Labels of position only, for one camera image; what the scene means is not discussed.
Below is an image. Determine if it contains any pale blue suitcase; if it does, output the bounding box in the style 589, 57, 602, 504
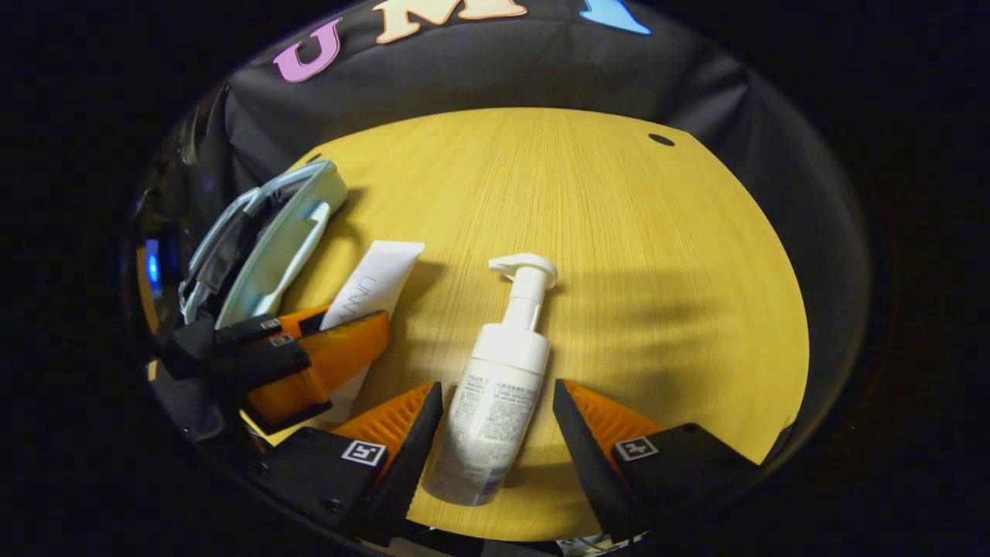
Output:
179, 159, 350, 331

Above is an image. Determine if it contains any white pump bottle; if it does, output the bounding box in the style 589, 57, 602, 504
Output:
423, 252, 558, 508

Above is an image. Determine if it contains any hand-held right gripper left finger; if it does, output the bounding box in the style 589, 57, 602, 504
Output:
251, 380, 446, 546

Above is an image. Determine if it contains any white squeeze tube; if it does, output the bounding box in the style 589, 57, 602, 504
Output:
318, 240, 426, 425

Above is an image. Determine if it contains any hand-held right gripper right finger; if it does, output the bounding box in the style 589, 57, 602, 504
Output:
551, 378, 764, 542

